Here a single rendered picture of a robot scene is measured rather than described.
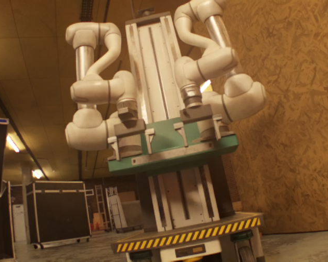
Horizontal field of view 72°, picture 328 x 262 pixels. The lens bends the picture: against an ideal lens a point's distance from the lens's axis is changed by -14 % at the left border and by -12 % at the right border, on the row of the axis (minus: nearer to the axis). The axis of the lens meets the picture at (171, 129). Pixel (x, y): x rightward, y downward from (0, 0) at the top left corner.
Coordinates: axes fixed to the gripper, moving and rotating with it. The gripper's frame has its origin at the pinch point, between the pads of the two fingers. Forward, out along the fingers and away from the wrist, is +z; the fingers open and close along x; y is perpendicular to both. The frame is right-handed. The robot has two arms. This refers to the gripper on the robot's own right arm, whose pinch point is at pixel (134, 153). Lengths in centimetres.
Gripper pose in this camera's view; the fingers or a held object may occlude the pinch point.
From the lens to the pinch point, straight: 106.2
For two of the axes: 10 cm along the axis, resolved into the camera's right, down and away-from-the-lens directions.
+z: 1.9, 9.3, -3.2
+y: 1.0, 3.0, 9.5
